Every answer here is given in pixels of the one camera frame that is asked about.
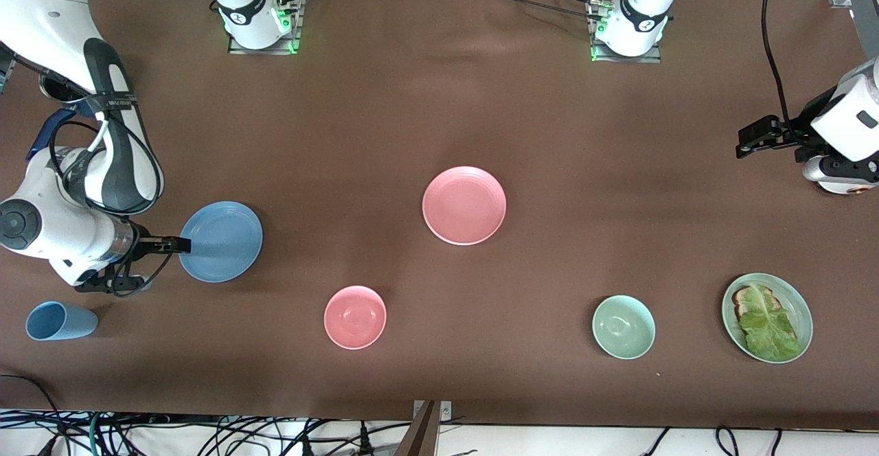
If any glass lid with blue knob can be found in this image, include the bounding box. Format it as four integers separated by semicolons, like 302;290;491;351
39;73;91;104

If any toast slice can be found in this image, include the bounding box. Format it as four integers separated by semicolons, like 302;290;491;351
732;284;782;319

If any small metal bracket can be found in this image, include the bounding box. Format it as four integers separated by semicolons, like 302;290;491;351
413;400;453;421

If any brown camera post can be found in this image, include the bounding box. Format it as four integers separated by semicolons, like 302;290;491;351
395;401;440;456

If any green lettuce leaf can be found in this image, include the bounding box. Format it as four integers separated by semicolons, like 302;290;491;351
738;283;801;362

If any blue cup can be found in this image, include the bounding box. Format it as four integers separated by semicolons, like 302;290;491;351
25;301;99;341

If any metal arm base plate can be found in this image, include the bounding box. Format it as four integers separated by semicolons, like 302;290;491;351
228;0;304;56
589;0;662;65

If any green plate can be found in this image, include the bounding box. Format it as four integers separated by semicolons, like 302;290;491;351
721;273;814;365

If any pink bowl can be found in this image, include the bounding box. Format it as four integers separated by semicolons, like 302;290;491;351
323;285;387;350

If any dark blue saucepan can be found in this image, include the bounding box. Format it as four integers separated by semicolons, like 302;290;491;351
27;71;97;163

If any green bowl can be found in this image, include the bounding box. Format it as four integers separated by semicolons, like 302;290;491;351
592;295;657;361

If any pink plate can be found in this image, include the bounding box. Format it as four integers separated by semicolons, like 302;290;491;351
422;166;507;247

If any brown table cloth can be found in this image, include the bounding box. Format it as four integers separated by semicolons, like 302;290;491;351
0;0;879;431

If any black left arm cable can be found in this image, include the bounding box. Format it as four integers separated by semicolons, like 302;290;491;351
761;0;797;134

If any blue plate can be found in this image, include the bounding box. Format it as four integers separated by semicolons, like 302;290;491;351
178;201;264;284

